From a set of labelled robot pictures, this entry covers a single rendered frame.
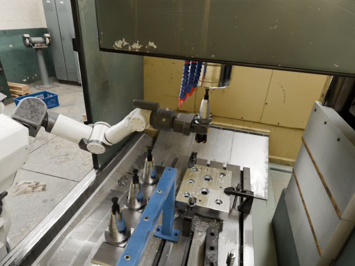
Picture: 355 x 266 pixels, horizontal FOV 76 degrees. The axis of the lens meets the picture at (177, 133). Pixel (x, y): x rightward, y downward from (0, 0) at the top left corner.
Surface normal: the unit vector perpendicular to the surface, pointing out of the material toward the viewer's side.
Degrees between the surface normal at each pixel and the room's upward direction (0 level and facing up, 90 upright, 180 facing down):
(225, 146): 24
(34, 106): 47
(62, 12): 90
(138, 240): 0
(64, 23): 90
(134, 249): 0
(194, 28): 90
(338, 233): 90
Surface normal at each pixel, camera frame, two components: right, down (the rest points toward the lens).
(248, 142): -0.05, -0.63
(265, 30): -0.25, 0.43
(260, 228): 0.06, -0.88
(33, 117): 0.58, -0.36
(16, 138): 0.92, -0.17
